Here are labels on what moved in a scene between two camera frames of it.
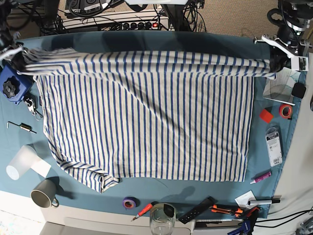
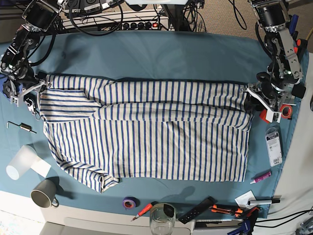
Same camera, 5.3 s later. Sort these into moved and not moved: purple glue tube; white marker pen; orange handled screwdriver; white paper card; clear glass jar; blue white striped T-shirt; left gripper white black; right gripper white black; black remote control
Moved: left gripper white black; blue white striped T-shirt; right gripper white black
Not moved: purple glue tube; orange handled screwdriver; clear glass jar; black remote control; white marker pen; white paper card
